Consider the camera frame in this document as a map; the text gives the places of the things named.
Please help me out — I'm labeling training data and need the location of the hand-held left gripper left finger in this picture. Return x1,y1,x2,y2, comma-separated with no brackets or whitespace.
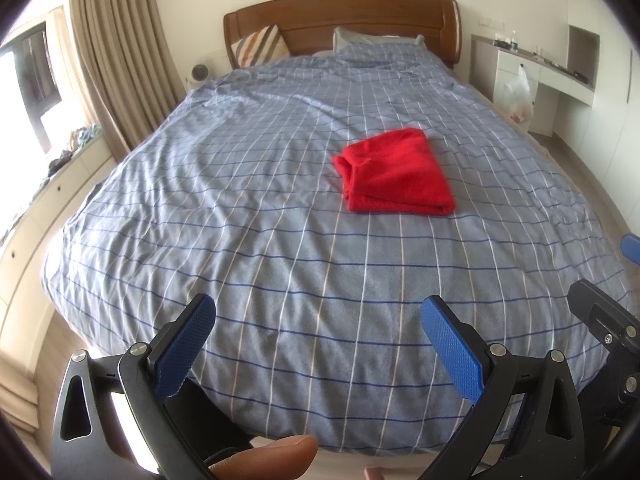
51,293,218,480

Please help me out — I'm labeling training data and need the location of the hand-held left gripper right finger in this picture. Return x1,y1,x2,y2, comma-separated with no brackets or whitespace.
420,295,587,480

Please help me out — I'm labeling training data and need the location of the red sweater with white print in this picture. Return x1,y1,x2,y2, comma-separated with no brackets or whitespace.
331,127,457,217

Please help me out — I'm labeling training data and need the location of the pile of clothes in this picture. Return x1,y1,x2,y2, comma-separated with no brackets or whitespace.
47,123,103,176

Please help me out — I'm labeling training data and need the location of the person's left hand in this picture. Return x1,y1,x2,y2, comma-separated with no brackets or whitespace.
207,435,319,480

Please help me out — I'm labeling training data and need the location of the blue plaid blanket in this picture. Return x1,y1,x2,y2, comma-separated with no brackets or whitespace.
42,42,633,453

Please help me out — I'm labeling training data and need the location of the white plastic bag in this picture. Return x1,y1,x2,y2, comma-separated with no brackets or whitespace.
505,65,533,122

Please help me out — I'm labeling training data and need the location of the white window bench cabinet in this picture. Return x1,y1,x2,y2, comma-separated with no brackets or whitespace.
0,135,118,341

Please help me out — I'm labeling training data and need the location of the white built-in desk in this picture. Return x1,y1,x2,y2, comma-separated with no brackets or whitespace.
470,25,601,138

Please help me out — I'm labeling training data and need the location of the beige curtain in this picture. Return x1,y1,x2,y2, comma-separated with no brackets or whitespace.
67,0,183,156

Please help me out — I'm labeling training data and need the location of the striped cushion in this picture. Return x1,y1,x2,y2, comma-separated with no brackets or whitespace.
231,24,292,68

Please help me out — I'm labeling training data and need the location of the dark framed window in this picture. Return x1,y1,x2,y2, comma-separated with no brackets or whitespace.
0,22,63,153

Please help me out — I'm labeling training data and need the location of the grey pillow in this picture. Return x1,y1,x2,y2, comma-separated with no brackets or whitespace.
332,26,426,53

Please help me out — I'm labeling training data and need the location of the wooden headboard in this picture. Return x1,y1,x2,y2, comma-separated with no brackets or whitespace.
223,0,462,71

